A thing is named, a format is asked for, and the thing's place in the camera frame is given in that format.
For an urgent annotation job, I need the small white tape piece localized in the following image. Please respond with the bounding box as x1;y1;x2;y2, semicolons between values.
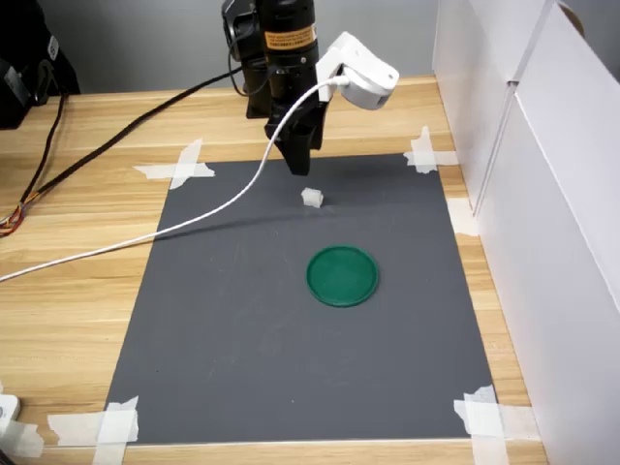
446;197;481;237

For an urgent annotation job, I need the crumpled white tape piece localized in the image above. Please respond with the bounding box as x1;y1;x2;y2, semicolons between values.
0;419;46;459

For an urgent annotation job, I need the thin black sleeved cable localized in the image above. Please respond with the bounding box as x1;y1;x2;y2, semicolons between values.
16;91;69;209

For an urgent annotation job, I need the dark grey mat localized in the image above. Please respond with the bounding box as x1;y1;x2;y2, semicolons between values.
104;153;500;445

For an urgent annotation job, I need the white camera box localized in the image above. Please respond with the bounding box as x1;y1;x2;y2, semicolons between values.
315;31;401;111

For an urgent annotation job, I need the black bag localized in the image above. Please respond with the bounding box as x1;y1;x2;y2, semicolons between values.
0;0;82;131

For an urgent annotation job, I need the white tape cross patch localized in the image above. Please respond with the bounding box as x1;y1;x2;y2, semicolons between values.
46;395;140;465
403;125;459;175
452;385;542;465
133;139;217;191

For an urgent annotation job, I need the thick black sleeved cable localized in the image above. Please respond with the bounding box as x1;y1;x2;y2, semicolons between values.
0;65;246;238

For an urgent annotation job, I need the small white plastic terminal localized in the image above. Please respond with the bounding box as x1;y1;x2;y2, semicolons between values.
300;186;326;209

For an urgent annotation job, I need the white partition panel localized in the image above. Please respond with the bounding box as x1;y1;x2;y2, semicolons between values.
476;2;620;465
432;0;556;214

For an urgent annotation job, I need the white camera cable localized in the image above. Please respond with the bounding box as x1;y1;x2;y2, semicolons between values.
0;75;351;285

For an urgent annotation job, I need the round green lid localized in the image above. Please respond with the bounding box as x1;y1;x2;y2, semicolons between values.
305;244;381;309

